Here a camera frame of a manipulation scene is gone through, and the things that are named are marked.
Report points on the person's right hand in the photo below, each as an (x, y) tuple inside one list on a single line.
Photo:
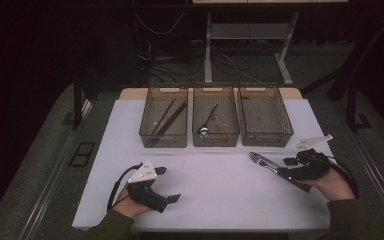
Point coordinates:
[(333, 186)]

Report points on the black chopstick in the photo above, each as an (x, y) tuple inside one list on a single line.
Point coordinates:
[(171, 117), (175, 117)]

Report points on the white metal desk frame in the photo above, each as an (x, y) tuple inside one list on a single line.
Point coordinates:
[(208, 50)]

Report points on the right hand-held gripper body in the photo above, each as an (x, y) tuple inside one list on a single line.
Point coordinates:
[(310, 166)]

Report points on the wooden spoon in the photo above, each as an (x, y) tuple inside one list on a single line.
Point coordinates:
[(220, 125)]

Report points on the aluminium floor rail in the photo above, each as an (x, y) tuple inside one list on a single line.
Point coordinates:
[(51, 180), (383, 173)]

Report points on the white table mat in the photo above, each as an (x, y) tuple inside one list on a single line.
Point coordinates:
[(226, 200)]

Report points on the smoky transparent plastic bin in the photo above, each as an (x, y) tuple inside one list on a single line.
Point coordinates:
[(265, 116), (215, 100), (164, 116)]

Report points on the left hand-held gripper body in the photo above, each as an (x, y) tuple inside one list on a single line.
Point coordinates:
[(145, 196)]

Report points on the dark metal stand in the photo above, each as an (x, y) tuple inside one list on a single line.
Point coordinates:
[(77, 103), (353, 110)]

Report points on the person's left hand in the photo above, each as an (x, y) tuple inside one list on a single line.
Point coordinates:
[(130, 208)]

